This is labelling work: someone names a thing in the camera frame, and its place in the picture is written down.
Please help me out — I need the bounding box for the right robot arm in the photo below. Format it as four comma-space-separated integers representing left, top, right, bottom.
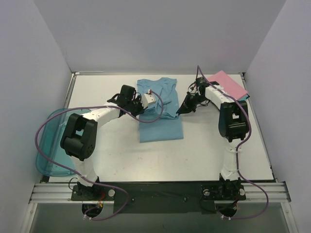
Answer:
176, 77, 249, 181

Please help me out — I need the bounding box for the light blue t shirt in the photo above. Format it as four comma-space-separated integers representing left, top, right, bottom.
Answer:
137, 77, 184, 143

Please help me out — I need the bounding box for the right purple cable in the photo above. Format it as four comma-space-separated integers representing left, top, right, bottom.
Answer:
196, 65, 270, 220

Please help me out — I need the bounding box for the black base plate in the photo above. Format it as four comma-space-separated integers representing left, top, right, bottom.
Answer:
71, 180, 246, 214

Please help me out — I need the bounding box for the purple cable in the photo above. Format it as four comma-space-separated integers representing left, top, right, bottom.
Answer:
34, 90, 165, 221
196, 65, 270, 220

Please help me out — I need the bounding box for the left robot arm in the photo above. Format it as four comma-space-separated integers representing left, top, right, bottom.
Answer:
60, 85, 155, 200

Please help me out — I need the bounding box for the folded pink t shirt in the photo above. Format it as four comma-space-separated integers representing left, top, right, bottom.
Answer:
207, 71, 248, 100

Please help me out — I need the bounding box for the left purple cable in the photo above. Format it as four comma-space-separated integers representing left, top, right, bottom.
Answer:
34, 90, 165, 221

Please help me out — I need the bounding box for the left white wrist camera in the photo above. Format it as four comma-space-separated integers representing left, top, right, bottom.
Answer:
140, 89, 156, 108

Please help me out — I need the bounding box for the aluminium frame rail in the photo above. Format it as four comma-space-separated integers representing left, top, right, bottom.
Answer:
30, 183, 291, 203

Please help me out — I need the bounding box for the folded teal t shirt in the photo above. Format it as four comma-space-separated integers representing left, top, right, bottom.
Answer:
238, 94, 250, 101

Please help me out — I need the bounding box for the teal plastic bin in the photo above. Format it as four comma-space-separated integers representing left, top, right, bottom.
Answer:
35, 109, 90, 177

